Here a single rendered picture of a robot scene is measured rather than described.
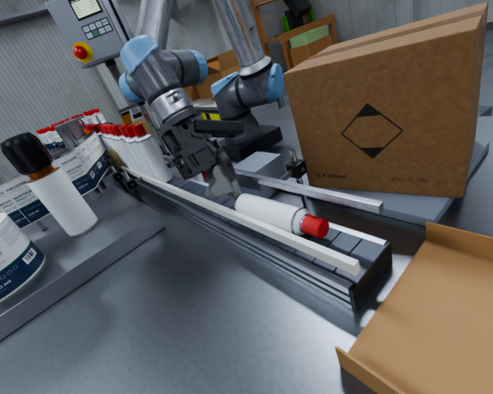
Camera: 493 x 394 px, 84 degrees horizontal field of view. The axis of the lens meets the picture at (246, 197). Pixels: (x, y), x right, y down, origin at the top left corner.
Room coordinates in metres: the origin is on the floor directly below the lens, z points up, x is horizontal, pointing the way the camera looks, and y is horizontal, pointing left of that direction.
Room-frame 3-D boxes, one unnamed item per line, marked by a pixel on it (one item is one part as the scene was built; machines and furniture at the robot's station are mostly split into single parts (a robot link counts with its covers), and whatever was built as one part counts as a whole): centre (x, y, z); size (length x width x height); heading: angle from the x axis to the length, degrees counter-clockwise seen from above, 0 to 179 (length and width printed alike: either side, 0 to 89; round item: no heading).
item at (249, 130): (1.08, -0.08, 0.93); 0.15 x 0.15 x 0.10
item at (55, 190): (0.77, 0.49, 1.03); 0.09 x 0.09 x 0.30
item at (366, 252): (0.98, 0.29, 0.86); 1.65 x 0.08 x 0.04; 31
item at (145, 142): (0.90, 0.24, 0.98); 0.05 x 0.05 x 0.20
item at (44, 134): (3.16, 1.47, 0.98); 0.57 x 0.46 x 0.21; 121
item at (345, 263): (0.71, 0.17, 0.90); 1.07 x 0.01 x 0.02; 31
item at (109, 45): (1.11, 0.27, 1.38); 0.17 x 0.10 x 0.19; 86
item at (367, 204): (0.75, 0.11, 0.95); 1.07 x 0.01 x 0.01; 31
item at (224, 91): (1.07, -0.08, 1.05); 0.13 x 0.12 x 0.14; 56
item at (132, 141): (0.94, 0.27, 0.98); 0.05 x 0.05 x 0.20
